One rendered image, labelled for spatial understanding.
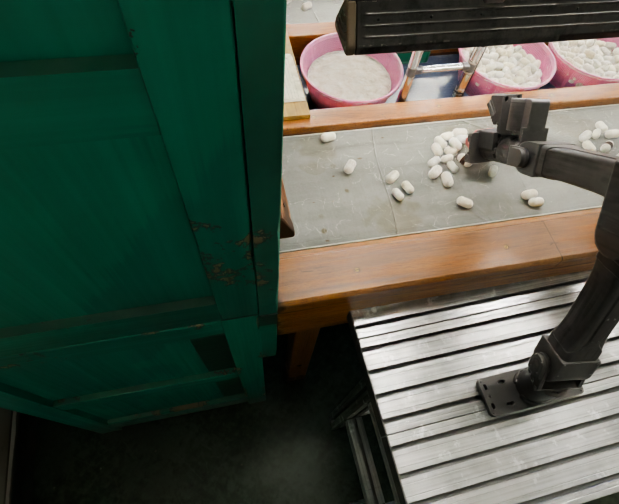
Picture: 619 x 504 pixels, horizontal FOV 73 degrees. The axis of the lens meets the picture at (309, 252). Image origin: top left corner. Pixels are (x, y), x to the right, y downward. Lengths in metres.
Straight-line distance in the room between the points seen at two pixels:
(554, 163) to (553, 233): 0.24
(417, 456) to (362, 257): 0.37
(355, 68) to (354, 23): 0.50
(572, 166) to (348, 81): 0.62
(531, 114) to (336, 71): 0.53
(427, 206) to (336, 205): 0.20
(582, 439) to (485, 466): 0.20
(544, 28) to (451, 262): 0.43
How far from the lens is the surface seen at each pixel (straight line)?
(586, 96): 1.36
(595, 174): 0.74
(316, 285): 0.77
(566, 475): 0.95
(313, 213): 0.88
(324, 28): 1.29
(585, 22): 0.93
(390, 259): 0.82
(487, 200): 1.01
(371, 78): 1.20
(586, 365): 0.83
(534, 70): 1.41
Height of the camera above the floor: 1.47
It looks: 61 degrees down
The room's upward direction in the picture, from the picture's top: 9 degrees clockwise
